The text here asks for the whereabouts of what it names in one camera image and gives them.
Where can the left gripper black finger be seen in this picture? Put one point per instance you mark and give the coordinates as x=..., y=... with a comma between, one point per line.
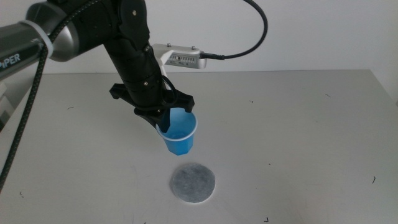
x=165, y=121
x=149, y=117

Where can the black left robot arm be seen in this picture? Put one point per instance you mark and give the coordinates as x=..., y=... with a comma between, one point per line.
x=93, y=21

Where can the blue plastic cup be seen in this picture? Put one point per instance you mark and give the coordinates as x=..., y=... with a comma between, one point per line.
x=180, y=141

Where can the white zip tie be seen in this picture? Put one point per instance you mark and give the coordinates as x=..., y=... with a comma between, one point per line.
x=42, y=39

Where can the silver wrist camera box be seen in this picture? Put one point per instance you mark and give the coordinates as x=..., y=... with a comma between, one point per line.
x=183, y=57

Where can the grey round cup mat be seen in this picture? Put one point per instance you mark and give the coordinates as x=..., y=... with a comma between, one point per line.
x=192, y=183

